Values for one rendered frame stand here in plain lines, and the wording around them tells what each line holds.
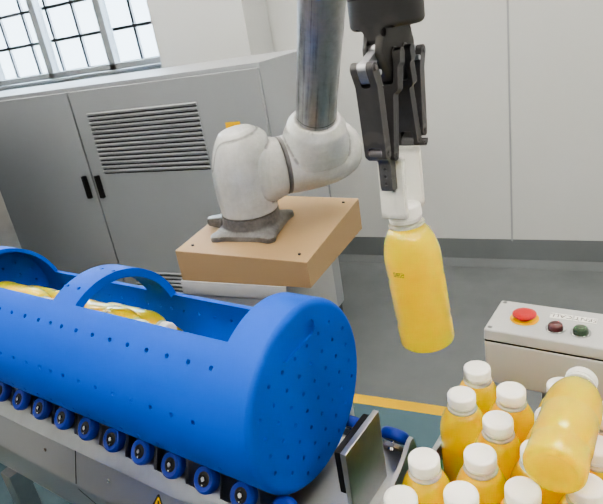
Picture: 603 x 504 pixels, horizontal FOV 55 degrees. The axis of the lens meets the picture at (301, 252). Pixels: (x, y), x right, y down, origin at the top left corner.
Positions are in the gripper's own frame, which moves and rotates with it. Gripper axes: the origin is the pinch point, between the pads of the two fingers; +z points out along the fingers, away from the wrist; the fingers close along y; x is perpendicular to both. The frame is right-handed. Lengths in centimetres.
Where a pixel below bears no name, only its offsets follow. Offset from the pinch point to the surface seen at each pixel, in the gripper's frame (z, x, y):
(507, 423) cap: 33.0, 10.1, -3.4
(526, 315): 29.8, 7.1, -25.3
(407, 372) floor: 142, -75, -145
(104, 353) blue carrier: 24, -45, 14
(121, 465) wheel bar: 49, -52, 14
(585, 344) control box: 30.9, 16.2, -21.6
